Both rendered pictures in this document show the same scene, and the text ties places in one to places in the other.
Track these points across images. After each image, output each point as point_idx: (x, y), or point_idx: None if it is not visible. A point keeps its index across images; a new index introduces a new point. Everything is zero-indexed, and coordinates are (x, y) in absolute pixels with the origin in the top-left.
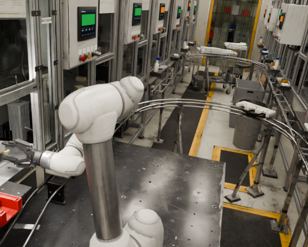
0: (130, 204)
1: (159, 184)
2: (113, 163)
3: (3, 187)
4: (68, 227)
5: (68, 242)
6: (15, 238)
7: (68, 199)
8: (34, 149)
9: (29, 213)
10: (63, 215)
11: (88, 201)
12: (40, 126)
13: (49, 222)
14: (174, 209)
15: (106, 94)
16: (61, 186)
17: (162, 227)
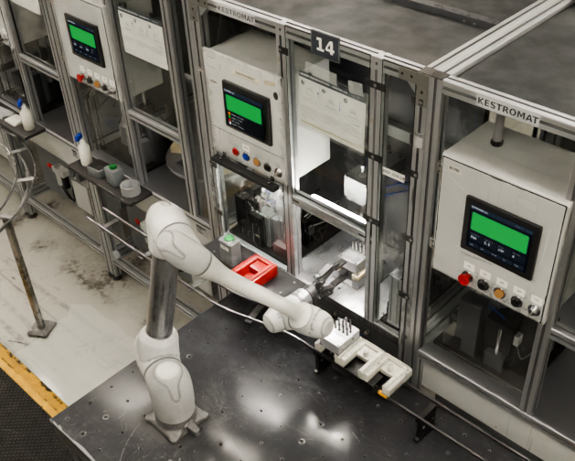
0: (280, 443)
1: None
2: (154, 277)
3: (297, 283)
4: (269, 369)
5: (244, 364)
6: None
7: (324, 378)
8: (315, 283)
9: (313, 339)
10: (293, 369)
11: (311, 398)
12: (366, 285)
13: (286, 354)
14: None
15: (155, 219)
16: (308, 346)
17: (154, 389)
